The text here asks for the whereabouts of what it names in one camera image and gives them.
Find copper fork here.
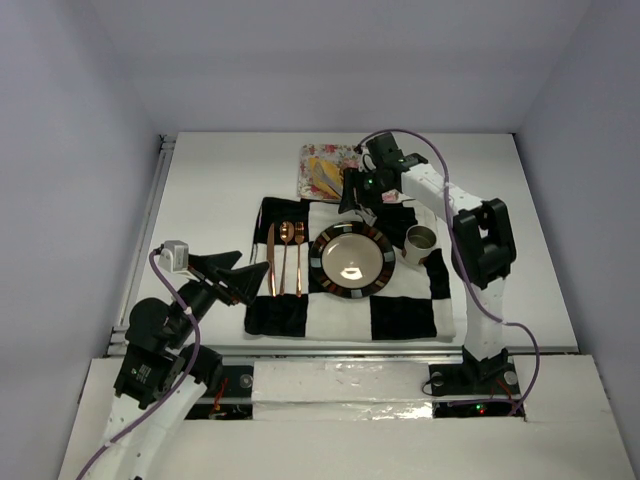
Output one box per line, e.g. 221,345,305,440
294,221,305,298

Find copper knife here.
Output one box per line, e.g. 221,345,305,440
267,223,277,297

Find yellow oval bread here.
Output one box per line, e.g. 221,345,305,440
310,157,343,199

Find silver metal tongs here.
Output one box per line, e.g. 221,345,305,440
312,162,377,226

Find copper spoon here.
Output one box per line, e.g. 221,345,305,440
278,221,295,295

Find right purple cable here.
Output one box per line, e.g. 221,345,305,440
357,128,541,416

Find metal cup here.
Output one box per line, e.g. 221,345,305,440
402,225,437,265

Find black white checkered cloth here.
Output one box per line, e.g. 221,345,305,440
244,197,456,342

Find aluminium rail frame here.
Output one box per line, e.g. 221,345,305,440
109,132,579,358

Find floral rectangular tray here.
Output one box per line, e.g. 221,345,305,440
297,144,372,203

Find dark rimmed round plate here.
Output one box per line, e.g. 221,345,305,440
308,221,396,300

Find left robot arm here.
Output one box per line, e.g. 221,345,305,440
77,241,270,479

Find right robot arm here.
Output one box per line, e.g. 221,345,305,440
339,129,516,397

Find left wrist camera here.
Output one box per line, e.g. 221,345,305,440
157,240,189,274

